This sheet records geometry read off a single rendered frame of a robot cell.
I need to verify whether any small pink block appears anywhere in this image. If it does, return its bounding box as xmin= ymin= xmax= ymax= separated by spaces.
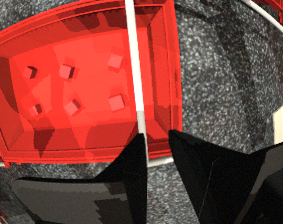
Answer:
xmin=108 ymin=93 xmax=125 ymax=111

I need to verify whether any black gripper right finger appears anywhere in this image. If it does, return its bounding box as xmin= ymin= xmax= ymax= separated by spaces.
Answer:
xmin=169 ymin=129 xmax=283 ymax=224

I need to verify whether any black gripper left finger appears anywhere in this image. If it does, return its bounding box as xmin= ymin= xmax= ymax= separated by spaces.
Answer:
xmin=12 ymin=132 xmax=148 ymax=224

